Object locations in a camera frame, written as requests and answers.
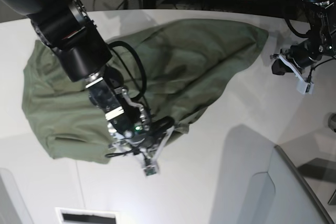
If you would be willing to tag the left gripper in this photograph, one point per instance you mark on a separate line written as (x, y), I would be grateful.
(319, 40)

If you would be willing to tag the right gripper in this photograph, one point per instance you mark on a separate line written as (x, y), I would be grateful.
(129, 121)

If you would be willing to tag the green t-shirt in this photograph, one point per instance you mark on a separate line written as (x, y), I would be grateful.
(188, 64)

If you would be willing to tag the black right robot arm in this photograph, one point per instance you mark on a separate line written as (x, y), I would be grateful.
(65, 27)

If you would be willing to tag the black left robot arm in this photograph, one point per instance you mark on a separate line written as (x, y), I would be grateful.
(319, 40)

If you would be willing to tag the white label with black bar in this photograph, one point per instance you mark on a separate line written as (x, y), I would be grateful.
(71, 215)

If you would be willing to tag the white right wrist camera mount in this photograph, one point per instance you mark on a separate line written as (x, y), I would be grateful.
(148, 157)

